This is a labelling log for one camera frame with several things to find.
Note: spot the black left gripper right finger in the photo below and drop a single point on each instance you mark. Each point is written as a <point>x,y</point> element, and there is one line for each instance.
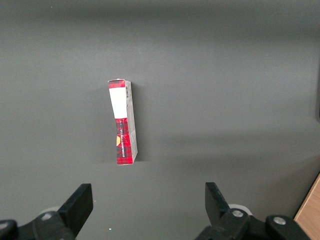
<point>217,207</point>

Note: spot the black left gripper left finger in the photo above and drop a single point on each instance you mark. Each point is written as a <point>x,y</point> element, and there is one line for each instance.
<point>77,207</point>

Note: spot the red plaid shortbread box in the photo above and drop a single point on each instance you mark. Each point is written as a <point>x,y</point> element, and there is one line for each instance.
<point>122,135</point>

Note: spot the oak wooden drawer cabinet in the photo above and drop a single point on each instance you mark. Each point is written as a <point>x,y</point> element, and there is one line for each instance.
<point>311,215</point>

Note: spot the dark grey table mat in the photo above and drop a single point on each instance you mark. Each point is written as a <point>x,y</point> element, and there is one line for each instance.
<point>212,100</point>

